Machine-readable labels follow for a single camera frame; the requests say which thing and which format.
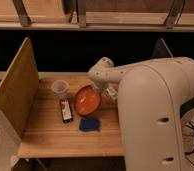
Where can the orange ceramic bowl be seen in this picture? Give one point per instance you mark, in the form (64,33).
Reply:
(86,100)

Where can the wooden side panel left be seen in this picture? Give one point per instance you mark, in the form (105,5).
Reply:
(17,90)

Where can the clear plastic cup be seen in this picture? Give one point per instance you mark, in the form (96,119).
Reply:
(60,88)

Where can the blue sponge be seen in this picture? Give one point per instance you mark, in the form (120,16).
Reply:
(89,124)

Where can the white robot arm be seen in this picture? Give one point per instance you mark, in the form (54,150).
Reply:
(150,95)

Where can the red and white packet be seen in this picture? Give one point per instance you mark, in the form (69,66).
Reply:
(66,111)

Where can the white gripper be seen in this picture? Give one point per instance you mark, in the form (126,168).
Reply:
(111,95)

